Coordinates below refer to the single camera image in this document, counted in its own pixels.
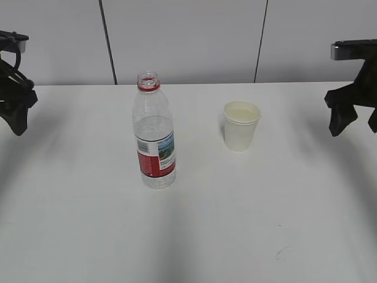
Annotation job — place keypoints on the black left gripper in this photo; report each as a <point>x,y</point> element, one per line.
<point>17,96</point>

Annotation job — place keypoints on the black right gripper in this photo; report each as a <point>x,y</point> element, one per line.
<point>362,92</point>

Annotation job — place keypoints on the white paper cup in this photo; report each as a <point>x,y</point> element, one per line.
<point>240,122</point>

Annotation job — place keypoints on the clear water bottle red label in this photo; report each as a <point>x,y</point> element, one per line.
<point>154,132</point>

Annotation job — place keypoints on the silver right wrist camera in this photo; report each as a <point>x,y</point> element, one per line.
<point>353,50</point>

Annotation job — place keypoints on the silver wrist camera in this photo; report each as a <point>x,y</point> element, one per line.
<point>353,50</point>
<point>13,42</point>

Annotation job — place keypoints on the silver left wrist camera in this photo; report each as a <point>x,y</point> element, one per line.
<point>13,42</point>

